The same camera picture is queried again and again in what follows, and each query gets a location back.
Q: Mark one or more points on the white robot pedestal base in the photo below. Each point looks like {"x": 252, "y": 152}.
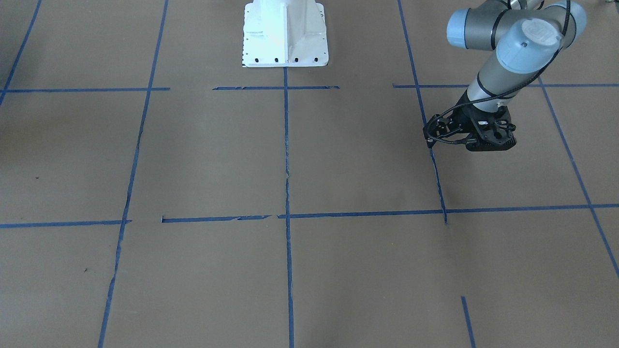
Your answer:
{"x": 284, "y": 33}

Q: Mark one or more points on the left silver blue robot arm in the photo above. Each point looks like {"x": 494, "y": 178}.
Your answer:
{"x": 522, "y": 39}

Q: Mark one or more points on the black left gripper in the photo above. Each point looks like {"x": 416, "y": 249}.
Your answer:
{"x": 463, "y": 117}

